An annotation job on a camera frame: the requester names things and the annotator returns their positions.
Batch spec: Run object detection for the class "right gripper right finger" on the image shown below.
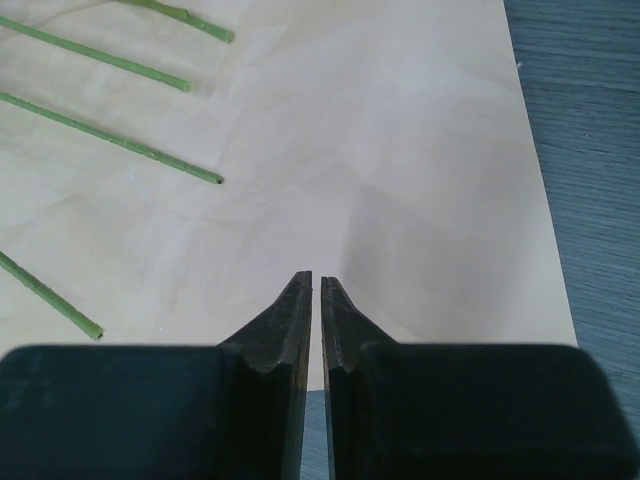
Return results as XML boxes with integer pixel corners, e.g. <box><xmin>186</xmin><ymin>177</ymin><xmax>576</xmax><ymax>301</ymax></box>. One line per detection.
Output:
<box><xmin>321</xmin><ymin>277</ymin><xmax>635</xmax><ymax>479</ymax></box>

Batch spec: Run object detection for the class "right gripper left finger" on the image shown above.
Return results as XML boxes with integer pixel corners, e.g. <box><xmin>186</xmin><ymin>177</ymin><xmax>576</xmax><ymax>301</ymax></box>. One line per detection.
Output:
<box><xmin>1</xmin><ymin>271</ymin><xmax>312</xmax><ymax>479</ymax></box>

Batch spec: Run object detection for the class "pink artificial flower bouquet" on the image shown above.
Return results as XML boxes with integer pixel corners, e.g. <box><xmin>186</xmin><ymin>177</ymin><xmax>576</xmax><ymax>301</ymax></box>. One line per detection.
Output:
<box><xmin>1</xmin><ymin>1</ymin><xmax>251</xmax><ymax>345</ymax></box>

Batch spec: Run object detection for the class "green orange wrapping paper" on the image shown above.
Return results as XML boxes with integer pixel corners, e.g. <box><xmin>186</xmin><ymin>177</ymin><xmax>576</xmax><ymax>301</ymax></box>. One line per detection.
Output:
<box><xmin>0</xmin><ymin>0</ymin><xmax>580</xmax><ymax>394</ymax></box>

